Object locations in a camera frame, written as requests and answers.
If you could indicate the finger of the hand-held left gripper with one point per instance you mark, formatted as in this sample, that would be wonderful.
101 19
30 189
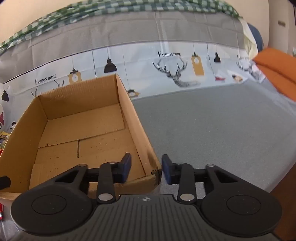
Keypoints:
4 182

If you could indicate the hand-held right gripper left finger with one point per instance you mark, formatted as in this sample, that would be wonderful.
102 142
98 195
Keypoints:
127 165

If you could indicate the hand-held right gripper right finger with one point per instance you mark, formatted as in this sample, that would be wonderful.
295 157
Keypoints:
166 168

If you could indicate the red striped snack packet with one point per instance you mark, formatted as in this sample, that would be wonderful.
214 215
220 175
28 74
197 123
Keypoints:
1 212

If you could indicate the brown cardboard box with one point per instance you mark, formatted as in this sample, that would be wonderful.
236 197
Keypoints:
92 129

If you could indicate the grey sofa seat cushion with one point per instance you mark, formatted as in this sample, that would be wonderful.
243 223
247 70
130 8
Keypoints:
208 129

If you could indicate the house printed side cushion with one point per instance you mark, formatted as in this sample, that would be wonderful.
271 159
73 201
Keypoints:
5 104

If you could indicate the deer printed back cushion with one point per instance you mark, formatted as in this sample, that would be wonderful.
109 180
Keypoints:
161 41

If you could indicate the orange pillow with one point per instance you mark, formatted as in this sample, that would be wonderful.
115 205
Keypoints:
277 67

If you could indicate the pale yellow cloth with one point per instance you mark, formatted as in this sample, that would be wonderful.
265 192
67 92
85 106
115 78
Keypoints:
248 39

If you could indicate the blue sofa armrest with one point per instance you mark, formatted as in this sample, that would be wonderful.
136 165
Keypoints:
257 37

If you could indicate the wall switch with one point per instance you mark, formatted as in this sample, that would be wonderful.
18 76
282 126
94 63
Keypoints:
282 23

